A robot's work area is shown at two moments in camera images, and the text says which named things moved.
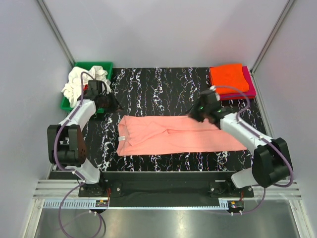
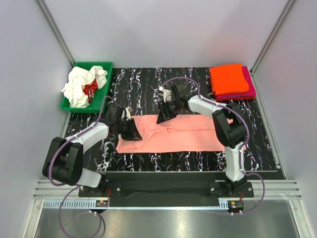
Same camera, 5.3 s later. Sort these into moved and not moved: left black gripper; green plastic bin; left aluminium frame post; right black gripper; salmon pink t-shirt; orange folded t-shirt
Moved: right black gripper; left black gripper
Not moved: orange folded t-shirt; salmon pink t-shirt; left aluminium frame post; green plastic bin
